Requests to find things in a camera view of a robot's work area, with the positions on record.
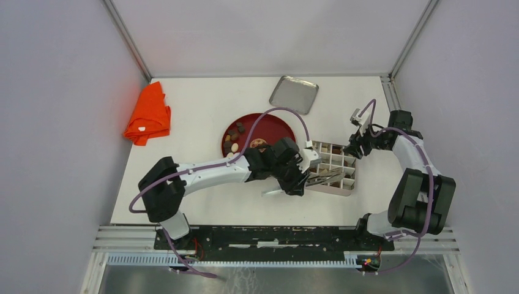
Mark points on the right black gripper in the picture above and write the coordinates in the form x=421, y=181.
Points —
x=355, y=141

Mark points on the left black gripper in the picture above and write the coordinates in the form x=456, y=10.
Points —
x=296, y=186

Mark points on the silver serving tongs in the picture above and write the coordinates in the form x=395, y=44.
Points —
x=325, y=177

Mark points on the pink tin box with dividers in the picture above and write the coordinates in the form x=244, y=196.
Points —
x=333, y=157

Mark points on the red round plate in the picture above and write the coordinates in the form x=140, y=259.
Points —
x=268, y=131

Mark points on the silver tin lid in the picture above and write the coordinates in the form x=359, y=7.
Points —
x=294, y=93

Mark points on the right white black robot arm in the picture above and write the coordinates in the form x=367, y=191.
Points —
x=422, y=199

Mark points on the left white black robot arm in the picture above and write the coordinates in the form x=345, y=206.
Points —
x=164, y=186

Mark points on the white oval chocolate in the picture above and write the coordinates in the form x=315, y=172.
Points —
x=234, y=148

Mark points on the orange folded cloth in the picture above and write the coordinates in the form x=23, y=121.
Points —
x=151, y=117

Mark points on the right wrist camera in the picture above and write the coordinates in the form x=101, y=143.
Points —
x=361, y=120

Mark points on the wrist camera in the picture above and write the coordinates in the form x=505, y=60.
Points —
x=361, y=120
x=310, y=158

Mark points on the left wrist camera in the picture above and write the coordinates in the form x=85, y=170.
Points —
x=310, y=158

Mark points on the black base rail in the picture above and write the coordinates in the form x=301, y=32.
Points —
x=218, y=243

